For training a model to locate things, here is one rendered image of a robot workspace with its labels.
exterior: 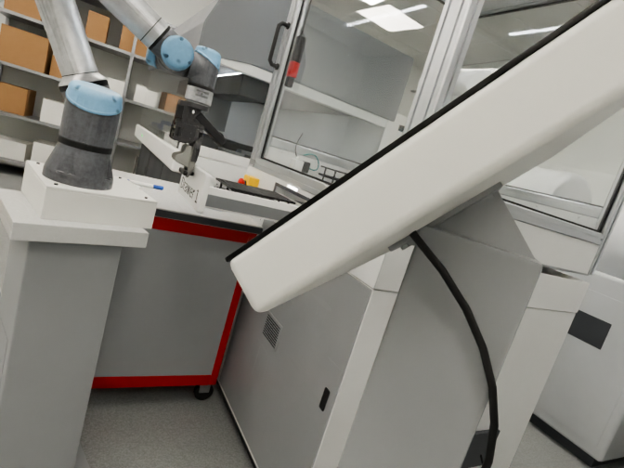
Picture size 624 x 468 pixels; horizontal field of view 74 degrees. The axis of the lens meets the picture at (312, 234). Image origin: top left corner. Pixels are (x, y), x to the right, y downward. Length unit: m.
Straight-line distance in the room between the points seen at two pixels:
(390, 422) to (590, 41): 0.39
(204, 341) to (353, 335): 0.76
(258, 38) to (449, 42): 1.33
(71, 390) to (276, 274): 1.05
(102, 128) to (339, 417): 0.91
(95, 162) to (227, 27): 1.24
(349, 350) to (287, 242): 0.79
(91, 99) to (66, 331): 0.56
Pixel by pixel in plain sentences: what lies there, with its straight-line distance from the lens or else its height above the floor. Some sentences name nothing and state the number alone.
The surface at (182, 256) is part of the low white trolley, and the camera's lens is 1.49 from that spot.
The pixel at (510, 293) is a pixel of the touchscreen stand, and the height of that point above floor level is 0.98.
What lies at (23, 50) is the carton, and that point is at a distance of 5.27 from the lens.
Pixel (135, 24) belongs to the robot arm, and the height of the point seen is 1.22.
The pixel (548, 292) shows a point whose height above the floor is 0.86.
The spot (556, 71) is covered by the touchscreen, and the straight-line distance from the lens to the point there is 0.27.
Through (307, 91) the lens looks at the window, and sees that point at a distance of 1.56.
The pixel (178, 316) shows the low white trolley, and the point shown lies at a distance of 1.59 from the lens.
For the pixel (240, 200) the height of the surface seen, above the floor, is 0.88.
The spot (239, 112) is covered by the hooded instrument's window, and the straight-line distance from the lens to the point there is 2.19.
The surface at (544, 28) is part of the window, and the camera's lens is 1.26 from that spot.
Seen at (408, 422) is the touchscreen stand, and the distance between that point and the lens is 0.50.
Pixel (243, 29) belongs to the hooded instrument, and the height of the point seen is 1.54.
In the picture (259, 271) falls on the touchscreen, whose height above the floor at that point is 0.96.
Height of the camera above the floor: 1.05
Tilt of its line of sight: 10 degrees down
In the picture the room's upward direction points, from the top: 17 degrees clockwise
